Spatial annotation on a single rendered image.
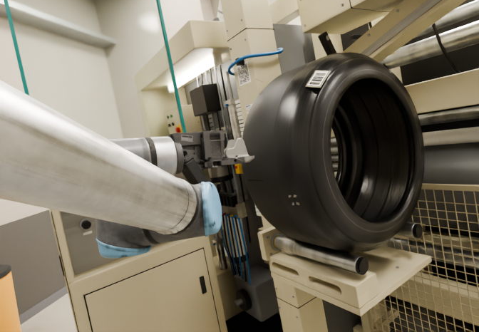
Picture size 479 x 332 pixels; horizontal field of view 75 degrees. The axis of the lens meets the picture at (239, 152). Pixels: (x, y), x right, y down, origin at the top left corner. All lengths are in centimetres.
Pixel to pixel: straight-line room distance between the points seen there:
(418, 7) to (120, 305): 145
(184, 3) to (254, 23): 347
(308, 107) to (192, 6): 390
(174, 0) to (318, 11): 357
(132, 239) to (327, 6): 102
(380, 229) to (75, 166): 80
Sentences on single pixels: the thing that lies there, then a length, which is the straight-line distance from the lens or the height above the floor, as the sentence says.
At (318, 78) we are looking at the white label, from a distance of 81.
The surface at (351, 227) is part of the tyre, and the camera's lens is 85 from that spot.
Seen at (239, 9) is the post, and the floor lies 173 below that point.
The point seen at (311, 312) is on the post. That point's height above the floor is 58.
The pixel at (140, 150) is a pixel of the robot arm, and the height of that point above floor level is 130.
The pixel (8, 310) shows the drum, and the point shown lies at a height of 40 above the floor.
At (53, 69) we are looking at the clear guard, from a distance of 132.
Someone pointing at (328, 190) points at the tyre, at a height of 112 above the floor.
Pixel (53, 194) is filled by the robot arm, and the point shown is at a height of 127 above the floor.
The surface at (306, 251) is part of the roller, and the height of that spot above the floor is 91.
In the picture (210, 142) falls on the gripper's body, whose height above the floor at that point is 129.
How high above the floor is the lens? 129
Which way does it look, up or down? 3 degrees down
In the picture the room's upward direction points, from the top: 11 degrees counter-clockwise
